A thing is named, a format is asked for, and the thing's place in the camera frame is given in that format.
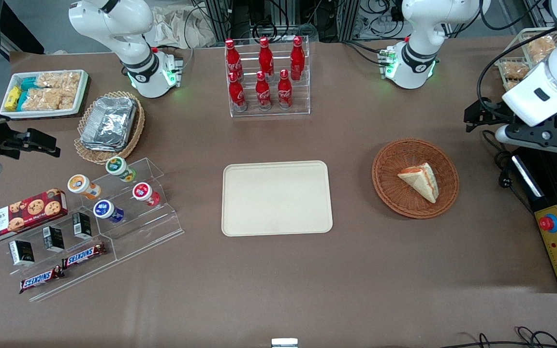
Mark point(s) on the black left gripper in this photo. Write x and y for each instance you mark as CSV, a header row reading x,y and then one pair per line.
x,y
492,114

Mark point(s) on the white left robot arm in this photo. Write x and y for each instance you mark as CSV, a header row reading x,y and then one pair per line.
x,y
544,92

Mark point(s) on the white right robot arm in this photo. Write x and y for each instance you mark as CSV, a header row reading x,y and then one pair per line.
x,y
114,24

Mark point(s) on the white rectangular snack tray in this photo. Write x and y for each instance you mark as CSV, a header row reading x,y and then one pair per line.
x,y
83,92

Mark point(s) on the triangular sandwich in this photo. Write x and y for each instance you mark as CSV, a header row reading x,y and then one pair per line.
x,y
421,181

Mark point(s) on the oval tan wicker basket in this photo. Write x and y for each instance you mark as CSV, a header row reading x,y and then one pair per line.
x,y
136,130

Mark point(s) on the round brown wicker basket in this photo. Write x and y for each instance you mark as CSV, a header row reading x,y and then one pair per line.
x,y
394,193

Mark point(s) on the beige plastic tray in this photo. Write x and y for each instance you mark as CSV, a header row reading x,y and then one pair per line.
x,y
276,198

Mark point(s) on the clear rice cracker pack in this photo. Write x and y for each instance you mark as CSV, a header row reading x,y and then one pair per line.
x,y
40,99
58,79
68,98

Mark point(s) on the teal snack pack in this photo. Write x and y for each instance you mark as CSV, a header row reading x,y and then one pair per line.
x,y
22,100
29,83

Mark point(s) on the yellow snack pack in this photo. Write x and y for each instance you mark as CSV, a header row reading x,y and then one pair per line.
x,y
12,98

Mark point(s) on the clear cracker snack bag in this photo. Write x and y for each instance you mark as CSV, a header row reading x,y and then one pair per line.
x,y
540,48
515,70

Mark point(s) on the orange lid gum bottle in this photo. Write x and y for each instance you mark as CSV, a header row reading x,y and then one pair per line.
x,y
79,184

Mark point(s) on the stacked aluminium foil trays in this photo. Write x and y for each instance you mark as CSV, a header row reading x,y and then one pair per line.
x,y
109,123

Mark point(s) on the red tartan cookie box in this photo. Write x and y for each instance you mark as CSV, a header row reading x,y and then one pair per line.
x,y
22,215

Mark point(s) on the green lid gum bottle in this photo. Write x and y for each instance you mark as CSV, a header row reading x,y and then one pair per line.
x,y
116,166

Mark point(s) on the small black carton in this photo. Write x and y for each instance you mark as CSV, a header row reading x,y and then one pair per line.
x,y
21,253
82,225
53,239

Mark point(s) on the blue lid gum bottle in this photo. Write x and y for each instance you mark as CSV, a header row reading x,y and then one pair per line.
x,y
104,209

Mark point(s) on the red lid gum bottle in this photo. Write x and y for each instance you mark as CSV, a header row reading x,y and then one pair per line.
x,y
142,191

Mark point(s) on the Snickers chocolate bar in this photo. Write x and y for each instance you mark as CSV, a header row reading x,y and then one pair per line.
x,y
41,279
84,255

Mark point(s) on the clear acrylic tiered stand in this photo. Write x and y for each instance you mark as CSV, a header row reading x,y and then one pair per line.
x,y
153,227

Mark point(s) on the crumpled white plastic sheet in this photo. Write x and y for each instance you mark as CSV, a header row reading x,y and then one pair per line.
x,y
177,26

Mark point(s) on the red cola bottle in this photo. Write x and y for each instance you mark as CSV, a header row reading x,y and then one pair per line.
x,y
297,58
285,92
263,94
265,55
232,55
237,94

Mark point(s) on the clear acrylic bottle rack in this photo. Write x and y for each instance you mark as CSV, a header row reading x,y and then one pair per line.
x,y
271,112

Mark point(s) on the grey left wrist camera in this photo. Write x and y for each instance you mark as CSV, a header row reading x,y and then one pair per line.
x,y
544,139

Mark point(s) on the black rail silver strip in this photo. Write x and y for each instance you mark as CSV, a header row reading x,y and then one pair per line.
x,y
527,179

